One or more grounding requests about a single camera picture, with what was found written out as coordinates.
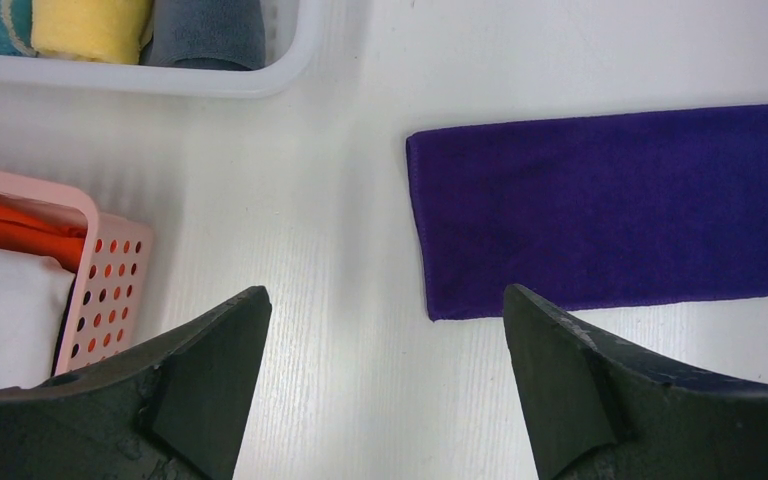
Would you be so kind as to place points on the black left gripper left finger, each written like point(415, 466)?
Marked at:
point(173, 407)

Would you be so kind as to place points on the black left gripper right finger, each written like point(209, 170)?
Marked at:
point(597, 406)

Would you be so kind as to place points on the purple towel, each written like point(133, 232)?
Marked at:
point(593, 212)

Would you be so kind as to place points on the dark grey towel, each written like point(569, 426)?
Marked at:
point(220, 35)

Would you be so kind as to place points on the pink plastic basket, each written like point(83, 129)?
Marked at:
point(106, 293)

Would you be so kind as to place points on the white cloth in basket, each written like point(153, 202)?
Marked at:
point(34, 295)

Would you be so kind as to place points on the orange item in basket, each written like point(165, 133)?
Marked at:
point(25, 233)

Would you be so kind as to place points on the yellow rolled towel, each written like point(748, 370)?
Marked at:
point(102, 31)

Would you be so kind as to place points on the white plastic basket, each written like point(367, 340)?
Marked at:
point(294, 30)

